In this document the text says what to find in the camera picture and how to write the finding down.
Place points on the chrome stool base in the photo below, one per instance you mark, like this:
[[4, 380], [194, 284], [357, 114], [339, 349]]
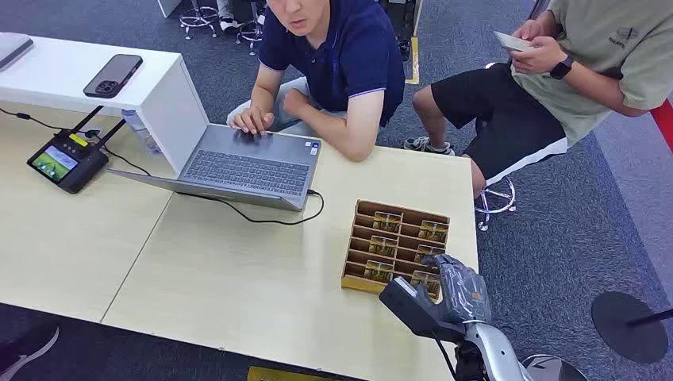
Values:
[[199, 18], [494, 202], [250, 31]]

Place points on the clear plastic water bottle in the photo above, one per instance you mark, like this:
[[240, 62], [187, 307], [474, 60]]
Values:
[[142, 131]]

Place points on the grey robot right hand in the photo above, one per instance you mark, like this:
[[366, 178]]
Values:
[[462, 294]]

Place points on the person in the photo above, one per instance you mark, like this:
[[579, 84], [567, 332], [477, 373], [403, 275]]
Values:
[[342, 58], [578, 84]]

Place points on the white desk riser shelf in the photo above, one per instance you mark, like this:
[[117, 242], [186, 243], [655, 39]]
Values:
[[63, 73]]

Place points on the silver smartphone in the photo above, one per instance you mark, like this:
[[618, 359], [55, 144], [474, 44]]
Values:
[[511, 41]]

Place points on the grey round robot joint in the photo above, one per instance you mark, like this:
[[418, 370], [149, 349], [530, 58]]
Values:
[[552, 369]]

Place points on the black smartphone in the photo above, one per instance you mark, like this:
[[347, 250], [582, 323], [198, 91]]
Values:
[[113, 75]]

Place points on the black remote controller with screen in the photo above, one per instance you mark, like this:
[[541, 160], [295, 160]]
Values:
[[68, 160]]

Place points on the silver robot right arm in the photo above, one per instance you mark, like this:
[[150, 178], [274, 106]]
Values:
[[491, 349]]

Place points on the black round stand base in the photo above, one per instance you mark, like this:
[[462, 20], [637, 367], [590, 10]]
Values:
[[628, 326]]

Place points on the person's left forearm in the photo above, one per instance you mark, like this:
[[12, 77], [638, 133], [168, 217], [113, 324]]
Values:
[[342, 131], [604, 89]]

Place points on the grey closed laptop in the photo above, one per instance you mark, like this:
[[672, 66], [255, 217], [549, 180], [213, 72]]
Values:
[[11, 48]]

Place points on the person's right forearm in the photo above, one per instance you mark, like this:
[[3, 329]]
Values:
[[265, 89]]

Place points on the wooden card organizer box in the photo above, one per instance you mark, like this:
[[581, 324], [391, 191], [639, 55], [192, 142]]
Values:
[[363, 260]]

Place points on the person's left hand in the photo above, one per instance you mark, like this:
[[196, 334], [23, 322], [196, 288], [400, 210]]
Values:
[[295, 102], [536, 55]]

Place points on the red object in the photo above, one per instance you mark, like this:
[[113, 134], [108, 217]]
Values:
[[663, 123]]

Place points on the person's right hand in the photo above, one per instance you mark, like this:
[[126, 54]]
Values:
[[527, 30], [253, 120]]

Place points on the black wrist watch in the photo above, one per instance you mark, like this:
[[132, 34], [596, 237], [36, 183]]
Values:
[[561, 67]]

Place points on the yellow floor tape strip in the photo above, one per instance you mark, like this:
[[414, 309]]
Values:
[[413, 60], [284, 375]]

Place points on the green yellow card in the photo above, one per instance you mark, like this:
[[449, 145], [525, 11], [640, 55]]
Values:
[[378, 271], [425, 281], [383, 245], [387, 221], [433, 231], [427, 253]]

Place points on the grey open laptop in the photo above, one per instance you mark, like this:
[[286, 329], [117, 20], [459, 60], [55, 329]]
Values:
[[252, 168]]

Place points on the white shoe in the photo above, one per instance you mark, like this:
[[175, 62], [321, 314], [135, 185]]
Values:
[[229, 25]]

